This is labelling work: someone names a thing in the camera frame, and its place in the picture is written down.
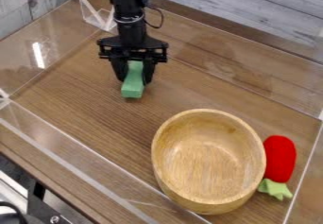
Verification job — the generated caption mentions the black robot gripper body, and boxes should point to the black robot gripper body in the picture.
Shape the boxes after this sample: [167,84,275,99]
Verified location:
[98,20,168,63]

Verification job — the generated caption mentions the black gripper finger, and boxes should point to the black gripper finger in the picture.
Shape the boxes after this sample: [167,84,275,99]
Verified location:
[143,60,156,84]
[111,59,128,81]

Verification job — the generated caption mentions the green rectangular block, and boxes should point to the green rectangular block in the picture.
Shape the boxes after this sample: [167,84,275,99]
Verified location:
[122,61,144,98]

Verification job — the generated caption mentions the brown wooden bowl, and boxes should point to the brown wooden bowl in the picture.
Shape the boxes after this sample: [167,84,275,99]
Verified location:
[151,109,266,215]

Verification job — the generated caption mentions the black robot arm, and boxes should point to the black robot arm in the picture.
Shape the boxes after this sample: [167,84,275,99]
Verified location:
[98,0,170,84]

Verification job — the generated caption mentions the red plush strawberry toy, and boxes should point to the red plush strawberry toy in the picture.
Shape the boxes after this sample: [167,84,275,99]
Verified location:
[258,135,296,201]

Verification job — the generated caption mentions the clear acrylic corner bracket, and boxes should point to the clear acrylic corner bracket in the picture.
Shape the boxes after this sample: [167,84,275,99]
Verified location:
[80,0,116,32]

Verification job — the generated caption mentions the black cable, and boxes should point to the black cable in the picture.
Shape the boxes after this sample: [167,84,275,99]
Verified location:
[143,5,166,29]

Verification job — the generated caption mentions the black metal table bracket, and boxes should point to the black metal table bracket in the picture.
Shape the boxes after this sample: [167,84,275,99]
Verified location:
[27,181,73,224]

